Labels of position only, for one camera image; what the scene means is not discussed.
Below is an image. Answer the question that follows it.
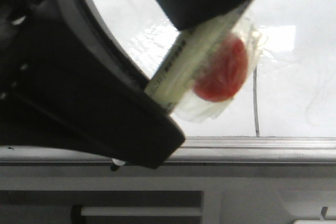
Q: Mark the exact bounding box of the aluminium whiteboard tray frame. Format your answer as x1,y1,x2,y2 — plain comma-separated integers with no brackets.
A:
1,136,335,165

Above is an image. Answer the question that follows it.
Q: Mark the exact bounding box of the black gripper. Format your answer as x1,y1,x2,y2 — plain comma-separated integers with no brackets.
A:
1,0,66,145

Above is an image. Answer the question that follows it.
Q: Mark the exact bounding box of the white dry-erase marker pen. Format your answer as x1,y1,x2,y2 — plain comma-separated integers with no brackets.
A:
113,2,249,168

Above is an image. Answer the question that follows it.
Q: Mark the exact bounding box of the red disc taped to marker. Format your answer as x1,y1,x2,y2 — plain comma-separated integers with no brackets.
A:
178,16,268,124

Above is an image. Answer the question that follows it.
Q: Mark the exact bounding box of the grey cabinet below whiteboard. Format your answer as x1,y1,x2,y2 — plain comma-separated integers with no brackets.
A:
1,164,335,223

